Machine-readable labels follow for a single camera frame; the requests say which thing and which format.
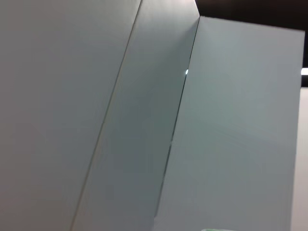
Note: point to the clear green-label water bottle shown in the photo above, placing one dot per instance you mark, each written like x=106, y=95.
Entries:
x=213, y=229

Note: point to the ceiling strip light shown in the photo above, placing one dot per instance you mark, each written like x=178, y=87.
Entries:
x=304, y=71

